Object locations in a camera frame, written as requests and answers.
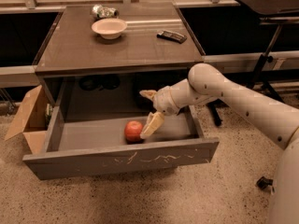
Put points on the black remote control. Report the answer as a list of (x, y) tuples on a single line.
[(172, 36)]

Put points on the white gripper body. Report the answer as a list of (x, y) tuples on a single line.
[(165, 101)]

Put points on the grey open drawer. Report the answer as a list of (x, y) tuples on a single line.
[(86, 135)]

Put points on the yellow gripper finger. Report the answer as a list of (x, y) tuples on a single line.
[(149, 94), (153, 123)]

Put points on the black side desk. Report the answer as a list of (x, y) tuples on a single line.
[(260, 26)]

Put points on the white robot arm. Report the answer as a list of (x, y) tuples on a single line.
[(278, 121)]

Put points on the black bag under counter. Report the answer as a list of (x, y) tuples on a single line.
[(151, 81)]

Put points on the grey counter cabinet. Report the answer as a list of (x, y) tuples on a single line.
[(75, 50)]

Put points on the black caster wheel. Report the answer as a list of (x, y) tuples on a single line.
[(264, 182)]

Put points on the red apple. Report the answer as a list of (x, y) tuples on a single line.
[(132, 131)]

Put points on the white paper bowl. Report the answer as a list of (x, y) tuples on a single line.
[(111, 28)]

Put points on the brown cardboard box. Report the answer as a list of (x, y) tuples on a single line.
[(30, 119)]

